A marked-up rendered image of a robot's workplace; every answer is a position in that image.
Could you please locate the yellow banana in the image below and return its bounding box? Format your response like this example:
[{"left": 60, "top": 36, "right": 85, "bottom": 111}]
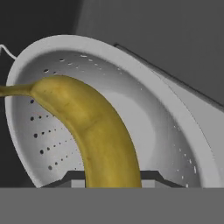
[{"left": 0, "top": 74, "right": 143, "bottom": 189}]

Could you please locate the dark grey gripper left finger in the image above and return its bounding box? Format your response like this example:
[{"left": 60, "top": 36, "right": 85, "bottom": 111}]
[{"left": 41, "top": 171, "right": 87, "bottom": 189}]

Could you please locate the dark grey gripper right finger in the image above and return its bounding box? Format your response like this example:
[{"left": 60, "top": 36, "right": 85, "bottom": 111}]
[{"left": 140, "top": 171, "right": 186, "bottom": 189}]

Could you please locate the white colander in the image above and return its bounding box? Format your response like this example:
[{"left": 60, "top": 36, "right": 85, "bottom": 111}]
[{"left": 0, "top": 34, "right": 224, "bottom": 189}]

